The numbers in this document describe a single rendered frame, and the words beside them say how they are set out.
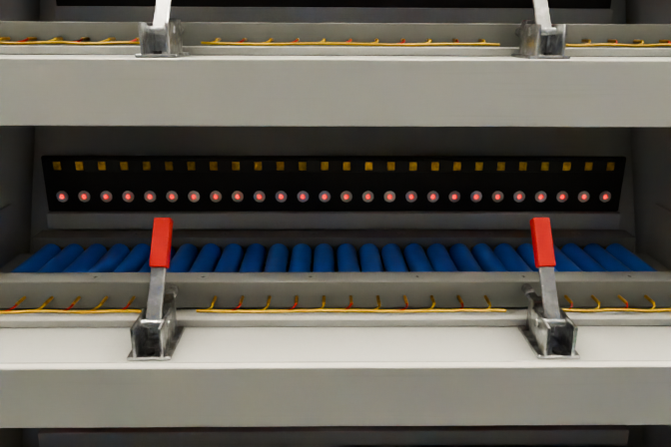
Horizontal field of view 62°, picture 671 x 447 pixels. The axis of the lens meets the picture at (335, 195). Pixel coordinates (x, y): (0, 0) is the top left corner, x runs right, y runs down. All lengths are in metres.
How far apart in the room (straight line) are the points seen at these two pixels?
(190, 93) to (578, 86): 0.26
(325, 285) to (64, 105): 0.22
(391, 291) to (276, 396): 0.12
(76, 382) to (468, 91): 0.32
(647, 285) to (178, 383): 0.35
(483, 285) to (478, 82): 0.15
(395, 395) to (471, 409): 0.05
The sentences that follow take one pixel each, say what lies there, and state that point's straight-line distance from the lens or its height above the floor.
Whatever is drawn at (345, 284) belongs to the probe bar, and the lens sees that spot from 0.43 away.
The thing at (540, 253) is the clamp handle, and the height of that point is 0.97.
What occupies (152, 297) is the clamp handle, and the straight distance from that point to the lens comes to 0.40.
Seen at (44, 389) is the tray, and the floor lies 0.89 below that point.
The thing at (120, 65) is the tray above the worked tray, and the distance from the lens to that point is 0.40.
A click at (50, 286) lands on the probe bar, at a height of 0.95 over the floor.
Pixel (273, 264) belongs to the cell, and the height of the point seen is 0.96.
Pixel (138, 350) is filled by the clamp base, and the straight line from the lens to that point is 0.40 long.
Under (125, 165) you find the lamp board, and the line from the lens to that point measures 0.55.
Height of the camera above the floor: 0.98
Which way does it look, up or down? 4 degrees up
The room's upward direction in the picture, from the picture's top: straight up
